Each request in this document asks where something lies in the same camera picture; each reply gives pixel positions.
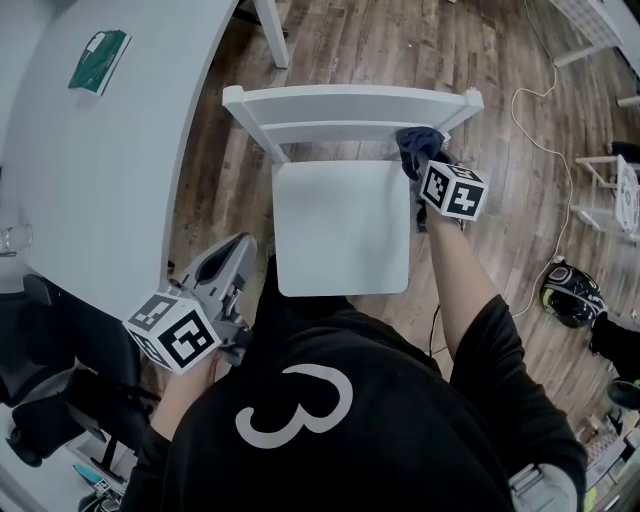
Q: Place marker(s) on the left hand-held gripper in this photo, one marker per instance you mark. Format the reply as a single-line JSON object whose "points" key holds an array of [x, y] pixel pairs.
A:
{"points": [[175, 335]]}

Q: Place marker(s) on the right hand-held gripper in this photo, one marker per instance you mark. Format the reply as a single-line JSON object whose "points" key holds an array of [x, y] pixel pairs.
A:
{"points": [[455, 192]]}

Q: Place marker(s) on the dark blue wiping cloth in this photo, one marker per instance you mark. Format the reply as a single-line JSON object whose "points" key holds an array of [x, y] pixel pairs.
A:
{"points": [[417, 147]]}

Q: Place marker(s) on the white wooden chair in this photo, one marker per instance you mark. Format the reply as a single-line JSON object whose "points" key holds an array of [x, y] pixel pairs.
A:
{"points": [[597, 165], [340, 225]]}

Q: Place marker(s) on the person's right forearm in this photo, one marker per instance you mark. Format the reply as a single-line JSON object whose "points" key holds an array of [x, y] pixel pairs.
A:
{"points": [[460, 280]]}

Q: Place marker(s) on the person's left forearm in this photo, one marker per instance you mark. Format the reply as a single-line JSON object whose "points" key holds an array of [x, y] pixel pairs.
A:
{"points": [[185, 400]]}

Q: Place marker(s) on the black office chair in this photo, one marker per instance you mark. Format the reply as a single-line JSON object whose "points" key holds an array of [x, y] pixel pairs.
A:
{"points": [[50, 350]]}

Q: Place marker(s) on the person's black trousers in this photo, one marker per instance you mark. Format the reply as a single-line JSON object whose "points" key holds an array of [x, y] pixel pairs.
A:
{"points": [[280, 295]]}

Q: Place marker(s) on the grey rectangular table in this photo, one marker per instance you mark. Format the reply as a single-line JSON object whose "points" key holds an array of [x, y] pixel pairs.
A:
{"points": [[100, 175]]}

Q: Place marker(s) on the black green helmet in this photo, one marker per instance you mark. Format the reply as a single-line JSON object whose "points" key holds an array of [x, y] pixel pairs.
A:
{"points": [[572, 295]]}

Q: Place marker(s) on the patterned seat cushion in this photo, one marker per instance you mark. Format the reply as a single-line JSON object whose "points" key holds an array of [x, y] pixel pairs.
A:
{"points": [[629, 192]]}

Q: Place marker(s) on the clear drinking glass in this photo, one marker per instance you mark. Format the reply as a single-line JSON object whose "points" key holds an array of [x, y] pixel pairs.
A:
{"points": [[15, 237]]}

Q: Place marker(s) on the green white tissue packet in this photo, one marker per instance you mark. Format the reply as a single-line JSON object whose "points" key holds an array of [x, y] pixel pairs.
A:
{"points": [[97, 62]]}

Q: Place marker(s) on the person's black printed shirt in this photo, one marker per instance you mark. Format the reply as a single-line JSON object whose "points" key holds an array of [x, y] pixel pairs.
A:
{"points": [[375, 450]]}

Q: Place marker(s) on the metal equipment rack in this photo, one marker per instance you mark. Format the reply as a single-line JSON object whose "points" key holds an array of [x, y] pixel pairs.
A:
{"points": [[610, 450]]}

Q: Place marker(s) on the grey pouch with buckle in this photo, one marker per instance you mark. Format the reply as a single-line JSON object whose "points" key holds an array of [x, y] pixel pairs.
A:
{"points": [[542, 485]]}

